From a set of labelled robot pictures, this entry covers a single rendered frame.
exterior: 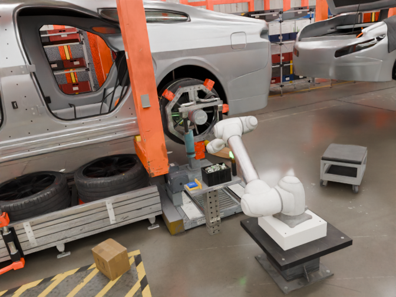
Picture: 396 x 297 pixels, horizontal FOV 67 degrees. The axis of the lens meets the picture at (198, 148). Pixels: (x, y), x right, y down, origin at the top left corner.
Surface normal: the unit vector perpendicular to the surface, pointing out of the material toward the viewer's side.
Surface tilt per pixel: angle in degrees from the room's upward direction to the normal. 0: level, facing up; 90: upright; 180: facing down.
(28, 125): 91
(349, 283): 0
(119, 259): 90
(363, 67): 101
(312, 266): 90
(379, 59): 91
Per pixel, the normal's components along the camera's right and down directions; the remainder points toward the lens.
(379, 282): -0.11, -0.93
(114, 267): 0.74, 0.15
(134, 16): 0.36, 0.28
